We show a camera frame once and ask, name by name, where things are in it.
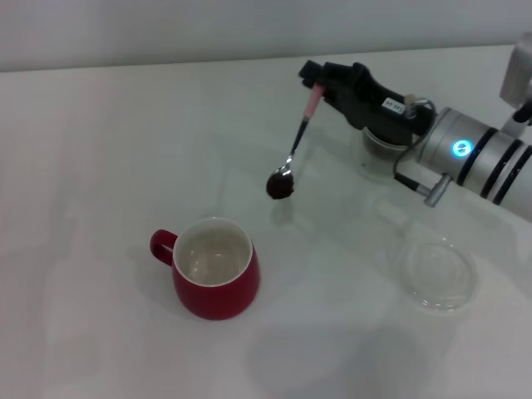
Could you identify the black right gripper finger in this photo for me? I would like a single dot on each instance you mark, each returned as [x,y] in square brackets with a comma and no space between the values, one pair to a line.
[309,72]
[334,83]

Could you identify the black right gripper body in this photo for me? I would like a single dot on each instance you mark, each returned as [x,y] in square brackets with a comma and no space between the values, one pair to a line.
[378,112]

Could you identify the small scooped coffee bean heap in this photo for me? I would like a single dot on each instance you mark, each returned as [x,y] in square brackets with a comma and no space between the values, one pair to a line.
[280,187]

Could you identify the red ceramic mug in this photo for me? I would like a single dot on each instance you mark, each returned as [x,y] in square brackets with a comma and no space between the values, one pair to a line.
[220,299]

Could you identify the small clear glass bowl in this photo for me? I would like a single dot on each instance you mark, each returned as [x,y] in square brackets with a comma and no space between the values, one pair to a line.
[440,291]

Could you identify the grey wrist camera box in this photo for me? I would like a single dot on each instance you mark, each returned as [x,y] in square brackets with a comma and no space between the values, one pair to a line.
[517,75]

